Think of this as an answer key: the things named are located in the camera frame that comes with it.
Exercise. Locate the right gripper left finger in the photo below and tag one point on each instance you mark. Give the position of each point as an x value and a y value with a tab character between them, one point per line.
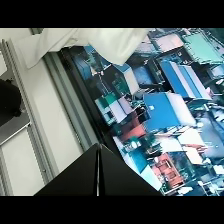
78	176

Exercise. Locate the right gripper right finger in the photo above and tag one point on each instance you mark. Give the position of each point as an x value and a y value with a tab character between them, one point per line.
121	176

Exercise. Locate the white long-sleeved shirt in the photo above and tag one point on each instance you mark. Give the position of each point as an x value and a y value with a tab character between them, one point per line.
106	41

